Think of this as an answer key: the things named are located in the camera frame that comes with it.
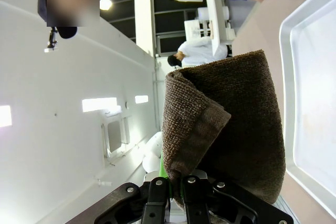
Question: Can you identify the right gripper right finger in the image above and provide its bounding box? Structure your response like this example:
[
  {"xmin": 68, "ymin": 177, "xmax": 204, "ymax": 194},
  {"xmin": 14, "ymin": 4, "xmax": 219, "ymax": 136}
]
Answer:
[{"xmin": 182, "ymin": 170, "xmax": 294, "ymax": 224}]

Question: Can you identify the white pillar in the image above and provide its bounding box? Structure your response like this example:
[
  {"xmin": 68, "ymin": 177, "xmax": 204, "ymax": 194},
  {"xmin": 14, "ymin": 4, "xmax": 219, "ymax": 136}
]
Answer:
[{"xmin": 134, "ymin": 0, "xmax": 156, "ymax": 57}]

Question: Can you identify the person head with dark hair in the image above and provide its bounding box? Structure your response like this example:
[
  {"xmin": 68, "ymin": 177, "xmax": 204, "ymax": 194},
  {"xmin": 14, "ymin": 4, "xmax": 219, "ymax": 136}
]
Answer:
[{"xmin": 37, "ymin": 0, "xmax": 101, "ymax": 40}]

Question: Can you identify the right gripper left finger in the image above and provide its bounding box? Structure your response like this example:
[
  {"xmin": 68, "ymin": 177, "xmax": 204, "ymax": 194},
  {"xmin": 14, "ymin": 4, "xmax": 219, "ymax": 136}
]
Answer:
[{"xmin": 93, "ymin": 152, "xmax": 174, "ymax": 224}]

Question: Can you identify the background person in white coat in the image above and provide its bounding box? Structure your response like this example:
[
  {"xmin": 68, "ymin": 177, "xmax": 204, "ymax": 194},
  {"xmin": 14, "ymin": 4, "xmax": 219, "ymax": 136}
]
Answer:
[{"xmin": 167, "ymin": 38, "xmax": 229, "ymax": 69}]

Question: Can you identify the white plastic tray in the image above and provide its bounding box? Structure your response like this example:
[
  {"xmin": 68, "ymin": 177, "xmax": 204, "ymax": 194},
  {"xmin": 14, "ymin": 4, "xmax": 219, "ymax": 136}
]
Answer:
[{"xmin": 278, "ymin": 0, "xmax": 336, "ymax": 219}]

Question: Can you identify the brown cloth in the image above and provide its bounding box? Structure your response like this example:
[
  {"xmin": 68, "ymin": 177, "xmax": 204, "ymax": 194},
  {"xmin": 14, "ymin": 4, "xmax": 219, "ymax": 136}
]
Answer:
[{"xmin": 161, "ymin": 49, "xmax": 287, "ymax": 207}]

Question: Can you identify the white ceiling hatch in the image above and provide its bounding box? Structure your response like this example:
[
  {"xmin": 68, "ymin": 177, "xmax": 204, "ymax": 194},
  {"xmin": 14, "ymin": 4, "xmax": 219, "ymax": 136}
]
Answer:
[{"xmin": 100, "ymin": 114, "xmax": 131, "ymax": 159}]

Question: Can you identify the white background desk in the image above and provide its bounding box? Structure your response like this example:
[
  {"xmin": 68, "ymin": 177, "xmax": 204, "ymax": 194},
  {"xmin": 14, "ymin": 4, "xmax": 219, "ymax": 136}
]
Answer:
[{"xmin": 205, "ymin": 0, "xmax": 237, "ymax": 57}]

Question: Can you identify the overhead camera on black mount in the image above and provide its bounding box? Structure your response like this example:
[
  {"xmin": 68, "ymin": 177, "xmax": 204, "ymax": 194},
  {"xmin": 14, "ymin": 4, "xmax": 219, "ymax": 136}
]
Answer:
[{"xmin": 44, "ymin": 26, "xmax": 59, "ymax": 53}]

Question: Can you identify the rectangular ceiling light panel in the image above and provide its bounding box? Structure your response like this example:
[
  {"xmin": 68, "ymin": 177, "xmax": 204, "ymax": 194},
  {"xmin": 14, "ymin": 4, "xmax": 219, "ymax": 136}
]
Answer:
[
  {"xmin": 81, "ymin": 97, "xmax": 118, "ymax": 113},
  {"xmin": 0, "ymin": 105, "xmax": 13, "ymax": 128},
  {"xmin": 134, "ymin": 94, "xmax": 149, "ymax": 105}
]

